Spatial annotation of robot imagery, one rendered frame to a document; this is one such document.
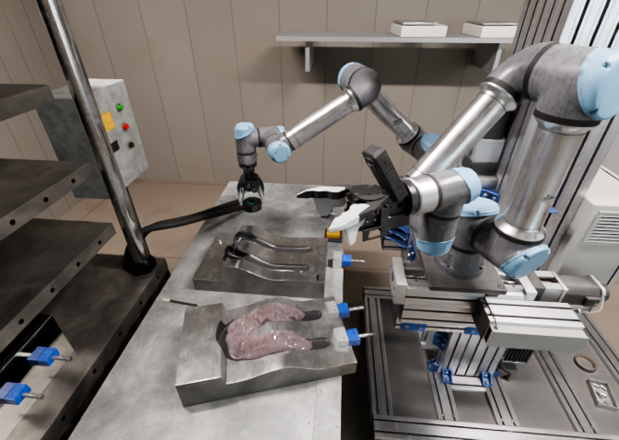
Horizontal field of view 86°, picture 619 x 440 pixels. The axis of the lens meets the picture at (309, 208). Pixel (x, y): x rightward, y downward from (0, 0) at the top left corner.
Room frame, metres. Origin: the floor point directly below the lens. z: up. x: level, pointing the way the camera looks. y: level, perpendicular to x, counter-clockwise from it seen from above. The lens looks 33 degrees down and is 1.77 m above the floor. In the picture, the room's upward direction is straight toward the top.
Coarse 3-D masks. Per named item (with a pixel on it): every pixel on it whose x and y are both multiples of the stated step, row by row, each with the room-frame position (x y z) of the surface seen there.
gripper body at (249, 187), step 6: (246, 168) 1.17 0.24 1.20; (246, 174) 1.19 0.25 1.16; (252, 174) 1.19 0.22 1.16; (240, 180) 1.18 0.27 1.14; (246, 180) 1.17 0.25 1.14; (252, 180) 1.17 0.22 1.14; (258, 180) 1.23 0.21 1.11; (240, 186) 1.16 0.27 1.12; (246, 186) 1.18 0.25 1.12; (252, 186) 1.17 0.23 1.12; (258, 186) 1.17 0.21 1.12; (252, 192) 1.17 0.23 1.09
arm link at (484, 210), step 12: (468, 204) 0.80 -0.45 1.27; (480, 204) 0.80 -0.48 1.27; (492, 204) 0.79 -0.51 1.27; (468, 216) 0.76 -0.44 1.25; (480, 216) 0.75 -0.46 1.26; (492, 216) 0.75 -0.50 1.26; (468, 228) 0.75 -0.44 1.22; (480, 228) 0.73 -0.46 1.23; (456, 240) 0.77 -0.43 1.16; (468, 240) 0.74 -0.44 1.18
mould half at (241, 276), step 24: (216, 240) 1.15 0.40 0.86; (288, 240) 1.12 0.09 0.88; (312, 240) 1.11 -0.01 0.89; (216, 264) 1.00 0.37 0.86; (240, 264) 0.92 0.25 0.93; (312, 264) 0.96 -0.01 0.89; (216, 288) 0.91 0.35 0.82; (240, 288) 0.90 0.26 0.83; (264, 288) 0.89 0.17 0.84; (288, 288) 0.88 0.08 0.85; (312, 288) 0.87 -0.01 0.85
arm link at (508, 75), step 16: (528, 48) 0.77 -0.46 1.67; (512, 64) 0.76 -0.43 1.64; (528, 64) 0.73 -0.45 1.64; (496, 80) 0.76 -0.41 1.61; (512, 80) 0.75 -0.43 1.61; (480, 96) 0.77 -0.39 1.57; (496, 96) 0.75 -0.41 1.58; (512, 96) 0.74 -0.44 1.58; (464, 112) 0.76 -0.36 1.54; (480, 112) 0.74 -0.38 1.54; (496, 112) 0.74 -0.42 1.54; (448, 128) 0.76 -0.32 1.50; (464, 128) 0.73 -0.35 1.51; (480, 128) 0.73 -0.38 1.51; (448, 144) 0.72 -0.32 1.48; (464, 144) 0.72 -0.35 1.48; (432, 160) 0.71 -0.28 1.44; (448, 160) 0.70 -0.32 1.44
